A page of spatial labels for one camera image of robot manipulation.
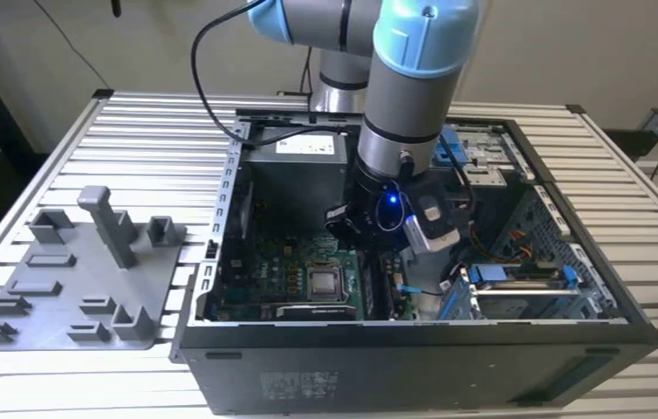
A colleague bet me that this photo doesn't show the black graphics card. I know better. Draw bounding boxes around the black graphics card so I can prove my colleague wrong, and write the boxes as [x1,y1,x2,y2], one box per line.
[274,305,359,323]

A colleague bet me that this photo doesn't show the grey metal drive cage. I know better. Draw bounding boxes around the grey metal drive cage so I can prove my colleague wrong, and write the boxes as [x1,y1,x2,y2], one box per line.
[438,123,537,241]

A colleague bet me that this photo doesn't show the orange wires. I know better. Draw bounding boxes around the orange wires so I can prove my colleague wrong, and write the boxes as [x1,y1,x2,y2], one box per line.
[472,226,534,263]

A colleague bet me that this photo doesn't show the hard disk in blue carrier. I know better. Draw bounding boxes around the hard disk in blue carrier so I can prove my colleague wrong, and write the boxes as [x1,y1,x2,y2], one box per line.
[442,261,591,322]

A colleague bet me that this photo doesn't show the blue plastic drive carrier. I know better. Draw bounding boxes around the blue plastic drive carrier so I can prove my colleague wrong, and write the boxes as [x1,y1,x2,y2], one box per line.
[435,126,467,169]

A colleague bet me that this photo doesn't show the black box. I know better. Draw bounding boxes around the black box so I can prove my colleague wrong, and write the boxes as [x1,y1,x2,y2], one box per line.
[601,128,658,162]

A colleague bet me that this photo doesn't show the green motherboard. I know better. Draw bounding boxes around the green motherboard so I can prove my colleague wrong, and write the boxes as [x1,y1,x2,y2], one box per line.
[206,226,423,324]

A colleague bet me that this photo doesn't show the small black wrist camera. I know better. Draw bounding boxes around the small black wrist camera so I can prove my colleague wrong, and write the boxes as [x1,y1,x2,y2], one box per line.
[324,204,360,232]

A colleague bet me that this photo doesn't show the grey power supply unit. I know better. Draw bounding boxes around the grey power supply unit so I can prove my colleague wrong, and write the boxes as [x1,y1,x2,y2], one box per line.
[243,130,359,235]

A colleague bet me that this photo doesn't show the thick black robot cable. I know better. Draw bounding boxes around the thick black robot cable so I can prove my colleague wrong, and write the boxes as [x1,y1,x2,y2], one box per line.
[190,0,364,148]

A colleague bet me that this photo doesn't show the black open PC case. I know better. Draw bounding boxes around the black open PC case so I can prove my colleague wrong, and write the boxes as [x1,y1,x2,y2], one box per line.
[168,106,658,416]

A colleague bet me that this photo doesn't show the thin black hanging cable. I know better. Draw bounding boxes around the thin black hanging cable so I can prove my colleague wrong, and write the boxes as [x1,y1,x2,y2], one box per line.
[303,47,315,95]

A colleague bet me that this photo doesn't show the grey plastic parts rack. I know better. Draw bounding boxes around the grey plastic parts rack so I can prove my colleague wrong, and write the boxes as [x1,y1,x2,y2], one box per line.
[0,185,190,353]

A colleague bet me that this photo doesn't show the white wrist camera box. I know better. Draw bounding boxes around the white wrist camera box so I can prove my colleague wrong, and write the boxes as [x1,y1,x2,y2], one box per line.
[403,185,463,254]

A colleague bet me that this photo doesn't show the silver CPU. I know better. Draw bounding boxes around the silver CPU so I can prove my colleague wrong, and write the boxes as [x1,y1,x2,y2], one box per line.
[310,270,342,296]

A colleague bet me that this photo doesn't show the metal CPU socket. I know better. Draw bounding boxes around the metal CPU socket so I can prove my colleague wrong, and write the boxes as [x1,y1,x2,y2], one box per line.
[302,259,352,303]

